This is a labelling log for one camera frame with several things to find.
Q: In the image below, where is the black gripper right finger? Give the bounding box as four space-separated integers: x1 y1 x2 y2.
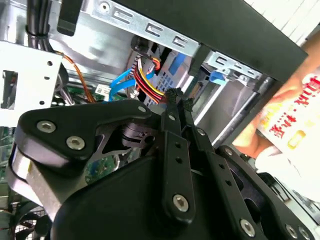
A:
181 97 313 240

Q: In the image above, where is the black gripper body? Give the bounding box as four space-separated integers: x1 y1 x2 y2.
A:
49 152 241 240

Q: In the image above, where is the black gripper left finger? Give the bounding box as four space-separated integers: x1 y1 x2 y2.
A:
6 87 197 227

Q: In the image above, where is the blue disk wire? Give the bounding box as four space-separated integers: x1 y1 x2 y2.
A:
108 67 156 103

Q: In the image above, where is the red yellow disk power wire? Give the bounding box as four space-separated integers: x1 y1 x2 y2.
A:
132 56 176 105

